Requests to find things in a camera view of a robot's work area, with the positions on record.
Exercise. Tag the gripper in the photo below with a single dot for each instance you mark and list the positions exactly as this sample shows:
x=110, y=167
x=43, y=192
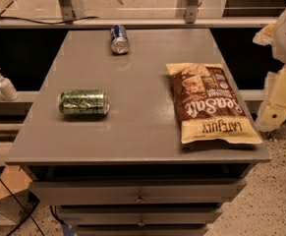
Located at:
x=273, y=112

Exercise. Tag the blue pepsi can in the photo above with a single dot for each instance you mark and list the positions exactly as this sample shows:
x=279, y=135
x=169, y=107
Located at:
x=119, y=41

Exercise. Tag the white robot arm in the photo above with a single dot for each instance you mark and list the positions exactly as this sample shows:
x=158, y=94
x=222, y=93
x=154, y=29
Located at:
x=278, y=45

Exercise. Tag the green soda can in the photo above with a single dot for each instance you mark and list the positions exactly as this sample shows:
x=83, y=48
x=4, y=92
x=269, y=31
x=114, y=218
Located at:
x=83, y=102

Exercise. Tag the brown sea salt chip bag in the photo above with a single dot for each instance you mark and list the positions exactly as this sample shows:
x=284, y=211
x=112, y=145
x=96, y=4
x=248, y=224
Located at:
x=207, y=107

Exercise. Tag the top grey drawer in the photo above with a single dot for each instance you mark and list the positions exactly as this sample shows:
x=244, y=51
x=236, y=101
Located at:
x=101, y=193

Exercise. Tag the grey drawer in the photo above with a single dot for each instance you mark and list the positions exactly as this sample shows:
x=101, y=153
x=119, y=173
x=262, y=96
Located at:
x=138, y=215
x=147, y=230
x=101, y=193

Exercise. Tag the grey drawer cabinet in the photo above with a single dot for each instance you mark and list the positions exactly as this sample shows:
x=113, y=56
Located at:
x=139, y=138

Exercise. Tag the middle grey drawer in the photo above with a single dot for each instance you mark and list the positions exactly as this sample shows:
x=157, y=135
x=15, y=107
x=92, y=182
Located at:
x=138, y=215

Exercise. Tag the white pump lotion bottle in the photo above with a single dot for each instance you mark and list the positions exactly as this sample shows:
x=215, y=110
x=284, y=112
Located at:
x=7, y=89

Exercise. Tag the bottom grey drawer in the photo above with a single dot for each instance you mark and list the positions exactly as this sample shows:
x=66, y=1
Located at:
x=147, y=230

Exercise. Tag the cardboard box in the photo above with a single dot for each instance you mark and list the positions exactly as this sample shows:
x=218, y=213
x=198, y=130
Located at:
x=16, y=200

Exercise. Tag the right metal bracket post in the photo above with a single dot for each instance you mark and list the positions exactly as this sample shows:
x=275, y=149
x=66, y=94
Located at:
x=191, y=11

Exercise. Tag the metal bracket post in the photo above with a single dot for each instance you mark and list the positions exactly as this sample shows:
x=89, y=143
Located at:
x=67, y=11
x=191, y=11

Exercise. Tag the left metal bracket post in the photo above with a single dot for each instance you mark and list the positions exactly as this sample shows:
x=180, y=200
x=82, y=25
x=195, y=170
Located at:
x=67, y=11

